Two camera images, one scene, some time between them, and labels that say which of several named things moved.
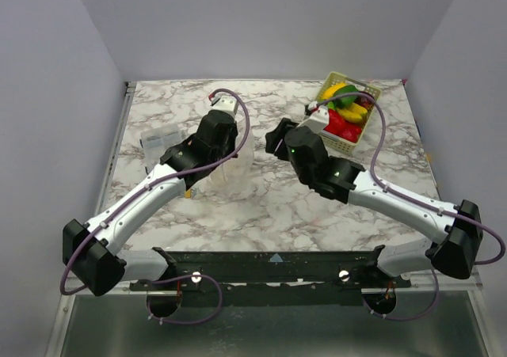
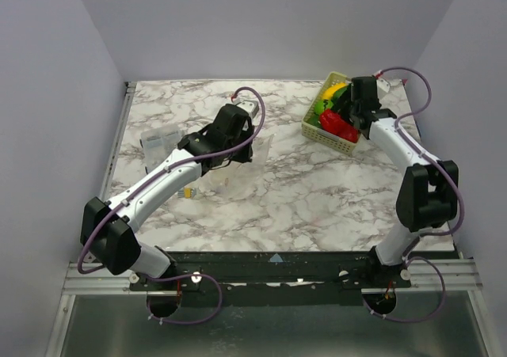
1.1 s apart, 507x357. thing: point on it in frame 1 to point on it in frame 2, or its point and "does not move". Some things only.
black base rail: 203,269 does not move
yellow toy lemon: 329,91 does not move
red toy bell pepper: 339,127 does not move
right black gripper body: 275,139 to 348,109
